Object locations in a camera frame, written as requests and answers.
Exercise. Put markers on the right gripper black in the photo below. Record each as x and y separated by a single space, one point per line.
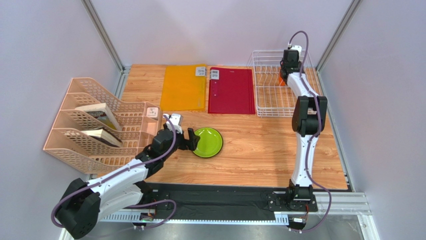
285 74

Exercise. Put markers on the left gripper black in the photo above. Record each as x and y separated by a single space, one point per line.
190 144

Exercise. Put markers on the orange plate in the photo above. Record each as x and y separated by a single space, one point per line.
282 82

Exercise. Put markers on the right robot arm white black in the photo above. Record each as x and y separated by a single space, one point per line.
307 123

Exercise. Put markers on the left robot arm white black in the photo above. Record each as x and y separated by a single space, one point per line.
85 203

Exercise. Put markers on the lower book in rack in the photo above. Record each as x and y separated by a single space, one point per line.
104 136

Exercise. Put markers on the book in rack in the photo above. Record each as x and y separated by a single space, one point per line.
104 136
102 113

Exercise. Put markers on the upper book in rack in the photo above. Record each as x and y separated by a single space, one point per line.
102 113

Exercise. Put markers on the pink magazine file rack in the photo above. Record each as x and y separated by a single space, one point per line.
67 143

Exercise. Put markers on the small white box in organizer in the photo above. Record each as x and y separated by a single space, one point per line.
153 112

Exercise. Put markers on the orange file folder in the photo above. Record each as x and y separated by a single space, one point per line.
184 88

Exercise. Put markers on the red file folder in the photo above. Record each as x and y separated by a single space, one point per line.
231 91

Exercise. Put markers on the black base mat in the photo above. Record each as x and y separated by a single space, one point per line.
216 202

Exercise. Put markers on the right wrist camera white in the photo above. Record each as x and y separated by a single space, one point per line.
297 48

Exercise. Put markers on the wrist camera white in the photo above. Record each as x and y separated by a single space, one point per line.
297 48
174 120

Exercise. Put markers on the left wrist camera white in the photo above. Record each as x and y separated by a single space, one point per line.
174 120

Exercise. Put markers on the white wire dish rack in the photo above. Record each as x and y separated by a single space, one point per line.
272 100

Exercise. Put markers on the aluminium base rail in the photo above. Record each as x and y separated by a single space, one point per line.
329 204

